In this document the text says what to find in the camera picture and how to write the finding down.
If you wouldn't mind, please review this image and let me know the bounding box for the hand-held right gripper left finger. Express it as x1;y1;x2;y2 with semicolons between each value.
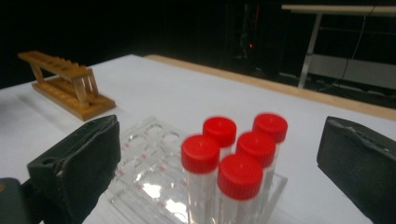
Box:
27;114;121;224

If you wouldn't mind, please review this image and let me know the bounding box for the clear acrylic test tube rack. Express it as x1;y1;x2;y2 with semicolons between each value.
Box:
104;115;289;224

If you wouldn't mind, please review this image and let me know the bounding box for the wooden test tube rack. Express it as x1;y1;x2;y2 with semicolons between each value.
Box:
17;50;117;121

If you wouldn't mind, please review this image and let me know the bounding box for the dark equipment rack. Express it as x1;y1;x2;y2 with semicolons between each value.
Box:
218;3;275;78

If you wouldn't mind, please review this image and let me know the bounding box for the thin black hanging cable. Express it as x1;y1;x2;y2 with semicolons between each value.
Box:
340;3;379;82

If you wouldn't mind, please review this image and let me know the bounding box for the white metal desk frame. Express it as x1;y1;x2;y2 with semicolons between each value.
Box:
280;4;396;91

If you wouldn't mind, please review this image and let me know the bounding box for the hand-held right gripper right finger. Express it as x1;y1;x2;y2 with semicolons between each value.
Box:
317;116;396;224

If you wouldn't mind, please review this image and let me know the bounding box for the red-capped clear test tube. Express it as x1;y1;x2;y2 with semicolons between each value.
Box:
202;116;237;161
252;112;289;162
180;133;221;224
217;153;264;224
235;131;277;218

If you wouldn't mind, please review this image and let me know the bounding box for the white table mat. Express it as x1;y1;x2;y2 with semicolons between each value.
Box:
0;54;396;224

